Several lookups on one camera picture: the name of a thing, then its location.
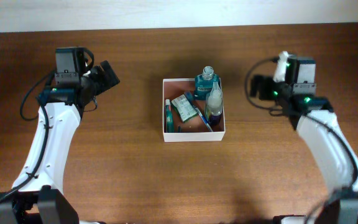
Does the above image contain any teal mouthwash bottle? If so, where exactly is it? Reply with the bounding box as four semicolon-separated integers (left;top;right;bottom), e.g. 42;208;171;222
194;66;220;100

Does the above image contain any blue white toothbrush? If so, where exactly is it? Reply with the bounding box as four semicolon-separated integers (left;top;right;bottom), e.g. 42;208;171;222
184;91;213;132

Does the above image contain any green white floss packet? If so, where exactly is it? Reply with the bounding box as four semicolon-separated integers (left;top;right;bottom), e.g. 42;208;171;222
171;95;198;123

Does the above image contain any clear spray bottle blue liquid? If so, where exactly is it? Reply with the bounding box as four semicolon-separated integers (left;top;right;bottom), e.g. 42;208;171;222
204;82;223;126

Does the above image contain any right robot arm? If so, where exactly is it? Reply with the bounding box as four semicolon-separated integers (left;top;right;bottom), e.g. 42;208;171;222
244;52;358;223

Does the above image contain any white teal toothpaste tube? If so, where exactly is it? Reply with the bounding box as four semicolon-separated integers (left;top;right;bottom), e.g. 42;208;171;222
165;99;175;133

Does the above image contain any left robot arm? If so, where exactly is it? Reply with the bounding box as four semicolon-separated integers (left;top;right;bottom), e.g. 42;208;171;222
0;47;120;223

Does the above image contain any white cardboard box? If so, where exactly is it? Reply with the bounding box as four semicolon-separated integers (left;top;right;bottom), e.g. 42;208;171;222
160;78;226;142

